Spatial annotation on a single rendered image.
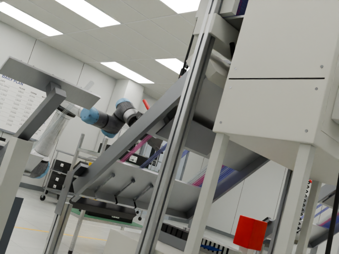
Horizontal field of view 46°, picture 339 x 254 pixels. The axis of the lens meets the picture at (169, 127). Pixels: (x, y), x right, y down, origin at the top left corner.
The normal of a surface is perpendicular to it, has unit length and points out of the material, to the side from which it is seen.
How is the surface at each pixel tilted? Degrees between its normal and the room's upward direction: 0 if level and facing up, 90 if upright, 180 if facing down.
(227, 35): 90
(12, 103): 90
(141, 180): 135
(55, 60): 90
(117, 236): 90
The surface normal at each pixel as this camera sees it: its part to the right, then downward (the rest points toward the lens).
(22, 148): 0.67, 0.08
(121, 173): 0.29, 0.73
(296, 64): -0.68, -0.30
